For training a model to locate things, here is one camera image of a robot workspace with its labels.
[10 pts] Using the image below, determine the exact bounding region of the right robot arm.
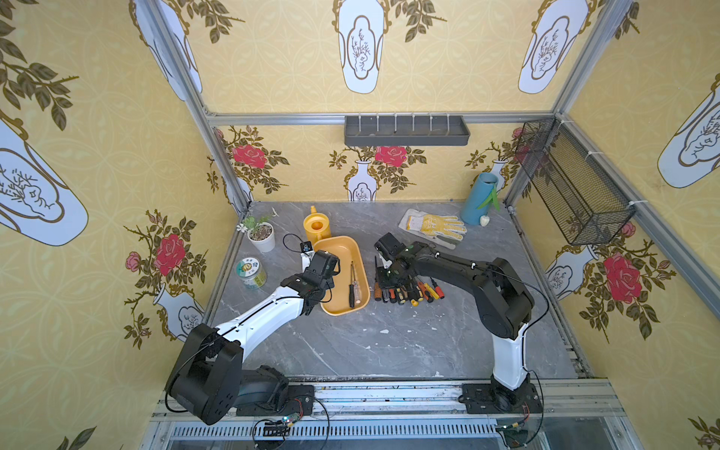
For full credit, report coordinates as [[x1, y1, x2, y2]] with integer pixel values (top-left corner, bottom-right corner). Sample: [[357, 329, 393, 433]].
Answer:
[[374, 232, 534, 413]]

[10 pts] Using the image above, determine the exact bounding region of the black wire mesh basket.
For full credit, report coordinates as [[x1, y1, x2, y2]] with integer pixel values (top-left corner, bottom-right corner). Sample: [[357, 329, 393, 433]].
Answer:
[[515, 119, 636, 246]]

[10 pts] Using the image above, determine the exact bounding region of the yellow handled screwdriver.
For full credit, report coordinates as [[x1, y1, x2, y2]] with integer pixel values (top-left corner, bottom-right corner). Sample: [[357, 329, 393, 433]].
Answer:
[[420, 282, 435, 303]]

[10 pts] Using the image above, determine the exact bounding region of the yellow watering can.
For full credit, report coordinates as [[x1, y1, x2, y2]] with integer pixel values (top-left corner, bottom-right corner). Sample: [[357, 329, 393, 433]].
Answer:
[[303, 205, 332, 245]]

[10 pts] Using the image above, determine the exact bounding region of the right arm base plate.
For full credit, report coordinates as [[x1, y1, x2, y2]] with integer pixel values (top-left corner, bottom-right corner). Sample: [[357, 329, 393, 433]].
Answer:
[[457, 382, 544, 416]]

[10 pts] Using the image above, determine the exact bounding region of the teal vase with flower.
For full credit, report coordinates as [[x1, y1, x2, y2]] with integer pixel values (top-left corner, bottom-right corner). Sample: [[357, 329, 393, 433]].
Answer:
[[460, 172, 500, 225]]

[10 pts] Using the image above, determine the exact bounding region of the grey wall shelf rack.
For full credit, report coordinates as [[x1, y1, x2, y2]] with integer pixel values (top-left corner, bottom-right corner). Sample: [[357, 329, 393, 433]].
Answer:
[[343, 114, 471, 147]]

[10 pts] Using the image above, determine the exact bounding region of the black ribbed handle screwdriver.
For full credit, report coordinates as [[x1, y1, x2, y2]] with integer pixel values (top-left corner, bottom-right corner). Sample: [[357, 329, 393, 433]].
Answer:
[[349, 262, 356, 309]]

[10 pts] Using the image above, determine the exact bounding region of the white potted plant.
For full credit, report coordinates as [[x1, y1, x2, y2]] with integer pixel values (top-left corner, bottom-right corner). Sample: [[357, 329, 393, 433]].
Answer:
[[236, 215, 276, 253]]

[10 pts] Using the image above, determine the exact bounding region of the red handled screwdriver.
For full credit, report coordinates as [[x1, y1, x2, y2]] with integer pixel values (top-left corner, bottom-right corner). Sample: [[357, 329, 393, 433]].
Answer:
[[430, 279, 444, 299]]

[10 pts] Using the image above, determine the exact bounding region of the yellow storage box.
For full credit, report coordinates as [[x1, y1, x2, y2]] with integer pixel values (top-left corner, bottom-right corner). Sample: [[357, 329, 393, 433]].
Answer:
[[313, 236, 371, 316]]

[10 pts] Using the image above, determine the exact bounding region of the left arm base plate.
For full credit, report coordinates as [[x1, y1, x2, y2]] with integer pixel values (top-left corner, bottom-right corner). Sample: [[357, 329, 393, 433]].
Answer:
[[234, 384, 315, 417]]

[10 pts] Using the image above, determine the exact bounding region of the yellow white work glove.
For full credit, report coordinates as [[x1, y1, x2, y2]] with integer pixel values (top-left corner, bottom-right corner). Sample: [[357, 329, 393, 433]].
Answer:
[[399, 209, 468, 249]]

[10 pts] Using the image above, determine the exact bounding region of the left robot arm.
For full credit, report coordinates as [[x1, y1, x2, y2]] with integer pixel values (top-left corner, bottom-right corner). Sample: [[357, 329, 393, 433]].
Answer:
[[164, 250, 341, 425]]

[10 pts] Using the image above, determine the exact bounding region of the round tape tin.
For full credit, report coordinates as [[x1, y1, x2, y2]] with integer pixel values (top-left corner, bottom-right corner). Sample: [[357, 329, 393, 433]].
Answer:
[[236, 257, 267, 290]]

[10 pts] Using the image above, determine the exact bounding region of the black yellow cap screwdriver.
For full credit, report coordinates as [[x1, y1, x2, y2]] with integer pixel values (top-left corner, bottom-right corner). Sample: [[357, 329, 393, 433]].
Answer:
[[405, 284, 419, 307]]

